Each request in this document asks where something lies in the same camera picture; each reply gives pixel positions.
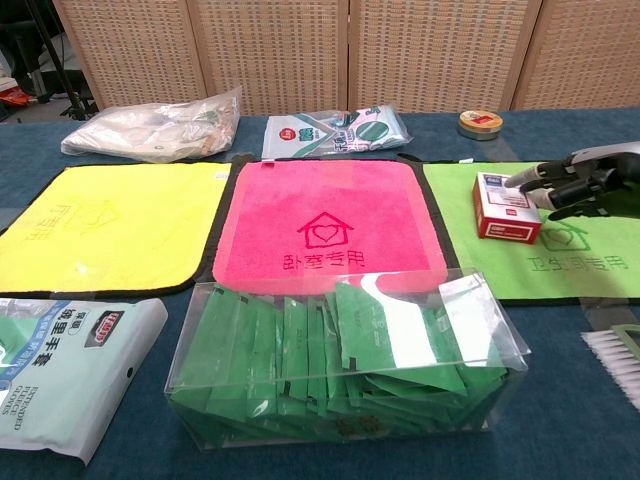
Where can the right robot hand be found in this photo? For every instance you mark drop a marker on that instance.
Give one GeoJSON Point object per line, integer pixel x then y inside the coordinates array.
{"type": "Point", "coordinates": [595, 180]}

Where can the red white small carton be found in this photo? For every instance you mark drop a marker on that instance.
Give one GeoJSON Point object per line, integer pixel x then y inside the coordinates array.
{"type": "Point", "coordinates": [505, 215]}

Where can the green microfiber cloth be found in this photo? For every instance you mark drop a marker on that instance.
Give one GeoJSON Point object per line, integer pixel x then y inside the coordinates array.
{"type": "Point", "coordinates": [590, 270]}

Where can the pink microfiber cloth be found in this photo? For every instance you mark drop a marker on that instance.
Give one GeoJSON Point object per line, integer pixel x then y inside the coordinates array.
{"type": "Point", "coordinates": [325, 200]}

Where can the clear plastic box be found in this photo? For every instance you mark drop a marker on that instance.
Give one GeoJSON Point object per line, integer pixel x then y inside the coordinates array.
{"type": "Point", "coordinates": [345, 430]}

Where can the clear plastic bag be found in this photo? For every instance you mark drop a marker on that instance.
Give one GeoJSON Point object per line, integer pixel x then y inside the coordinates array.
{"type": "Point", "coordinates": [145, 130]}

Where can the yellow microfiber cloth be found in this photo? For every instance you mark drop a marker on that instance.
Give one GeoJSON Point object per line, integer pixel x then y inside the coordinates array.
{"type": "Point", "coordinates": [115, 225]}

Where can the round metal tin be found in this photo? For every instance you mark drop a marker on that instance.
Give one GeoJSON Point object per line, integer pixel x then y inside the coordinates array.
{"type": "Point", "coordinates": [479, 127]}

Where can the woven wooden screen panel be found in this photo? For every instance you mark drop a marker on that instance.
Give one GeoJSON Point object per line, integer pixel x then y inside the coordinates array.
{"type": "Point", "coordinates": [440, 50]}
{"type": "Point", "coordinates": [270, 50]}
{"type": "Point", "coordinates": [585, 50]}
{"type": "Point", "coordinates": [135, 50]}

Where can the green white cleaning brush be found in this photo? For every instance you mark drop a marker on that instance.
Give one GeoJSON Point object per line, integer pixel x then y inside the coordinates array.
{"type": "Point", "coordinates": [615, 360]}

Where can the green sachets stack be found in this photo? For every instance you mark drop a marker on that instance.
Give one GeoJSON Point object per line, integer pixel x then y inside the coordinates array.
{"type": "Point", "coordinates": [300, 380]}

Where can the black tripod stand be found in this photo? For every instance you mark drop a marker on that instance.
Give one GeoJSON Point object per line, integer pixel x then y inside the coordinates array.
{"type": "Point", "coordinates": [75, 102]}

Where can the white green gloves package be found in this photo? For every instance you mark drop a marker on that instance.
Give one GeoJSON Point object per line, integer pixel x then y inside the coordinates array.
{"type": "Point", "coordinates": [60, 380]}

